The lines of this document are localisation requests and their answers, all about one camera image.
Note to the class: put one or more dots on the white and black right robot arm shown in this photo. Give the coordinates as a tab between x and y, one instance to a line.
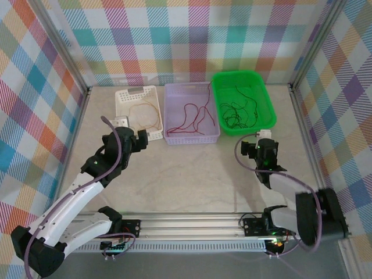
305	215

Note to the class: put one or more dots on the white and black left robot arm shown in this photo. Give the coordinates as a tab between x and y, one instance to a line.
75	197

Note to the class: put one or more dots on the white perforated plastic basket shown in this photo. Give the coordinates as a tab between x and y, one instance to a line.
123	104

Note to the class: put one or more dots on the green mesh plastic basket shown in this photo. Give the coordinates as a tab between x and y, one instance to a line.
267	98

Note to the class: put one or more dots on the lilac perforated plastic basket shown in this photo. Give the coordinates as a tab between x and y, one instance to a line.
180	96

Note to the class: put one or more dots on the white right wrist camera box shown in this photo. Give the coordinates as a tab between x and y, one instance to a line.
264	134

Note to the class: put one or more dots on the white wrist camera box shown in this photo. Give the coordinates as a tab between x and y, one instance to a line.
264	134
120	121

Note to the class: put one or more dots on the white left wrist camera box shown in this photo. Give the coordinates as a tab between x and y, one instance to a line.
120	121

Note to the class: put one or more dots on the aluminium side rail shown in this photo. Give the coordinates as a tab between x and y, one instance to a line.
80	119
300	116

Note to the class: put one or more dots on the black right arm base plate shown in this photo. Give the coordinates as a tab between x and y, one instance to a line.
254	226

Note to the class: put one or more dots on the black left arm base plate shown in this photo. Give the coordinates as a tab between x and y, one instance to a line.
132	228

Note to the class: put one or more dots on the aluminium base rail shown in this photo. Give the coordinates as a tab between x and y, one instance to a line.
189	226

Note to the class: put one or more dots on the aluminium frame post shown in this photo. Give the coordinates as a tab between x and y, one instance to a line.
61	43
315	43

